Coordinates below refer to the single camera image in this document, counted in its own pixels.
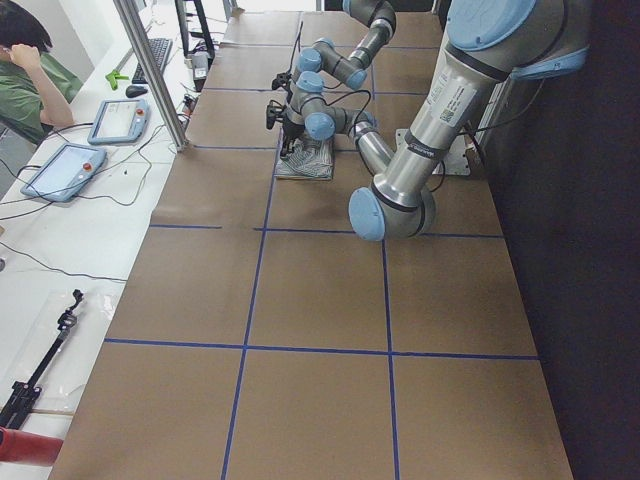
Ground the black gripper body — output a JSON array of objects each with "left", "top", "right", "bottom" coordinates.
[
  {"left": 271, "top": 72, "right": 292, "bottom": 92},
  {"left": 265, "top": 100, "right": 303, "bottom": 158}
]

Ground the striped polo shirt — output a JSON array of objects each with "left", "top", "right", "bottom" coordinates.
[{"left": 274, "top": 137, "right": 335, "bottom": 181}]

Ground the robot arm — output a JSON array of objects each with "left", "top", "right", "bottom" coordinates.
[
  {"left": 271, "top": 1, "right": 397, "bottom": 92},
  {"left": 266, "top": 1, "right": 592, "bottom": 241}
]

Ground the black keyboard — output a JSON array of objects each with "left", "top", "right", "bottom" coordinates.
[{"left": 130, "top": 37, "right": 174, "bottom": 85}]

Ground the black computer mouse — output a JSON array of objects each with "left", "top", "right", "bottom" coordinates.
[{"left": 125, "top": 84, "right": 148, "bottom": 98}]

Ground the far teach pendant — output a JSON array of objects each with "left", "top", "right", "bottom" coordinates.
[{"left": 87, "top": 98, "right": 150, "bottom": 145}]

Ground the teach pendant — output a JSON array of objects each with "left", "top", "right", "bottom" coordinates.
[
  {"left": 87, "top": 98, "right": 150, "bottom": 145},
  {"left": 21, "top": 143, "right": 107, "bottom": 202}
]

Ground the green plastic clamp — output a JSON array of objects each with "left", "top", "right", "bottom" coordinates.
[{"left": 105, "top": 69, "right": 129, "bottom": 91}]

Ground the near teach pendant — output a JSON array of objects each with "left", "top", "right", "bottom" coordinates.
[{"left": 21, "top": 143, "right": 107, "bottom": 202}]

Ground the seated person green shirt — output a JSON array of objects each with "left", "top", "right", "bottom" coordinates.
[{"left": 1, "top": 1, "right": 83, "bottom": 145}]

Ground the red cylinder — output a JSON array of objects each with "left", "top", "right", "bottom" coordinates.
[{"left": 0, "top": 427, "right": 63, "bottom": 467}]

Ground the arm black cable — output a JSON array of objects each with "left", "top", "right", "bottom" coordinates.
[
  {"left": 319, "top": 88, "right": 377, "bottom": 141},
  {"left": 287, "top": 19, "right": 306, "bottom": 76}
]

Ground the aluminium frame post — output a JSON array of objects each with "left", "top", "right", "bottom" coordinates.
[{"left": 113, "top": 0, "right": 188, "bottom": 152}]

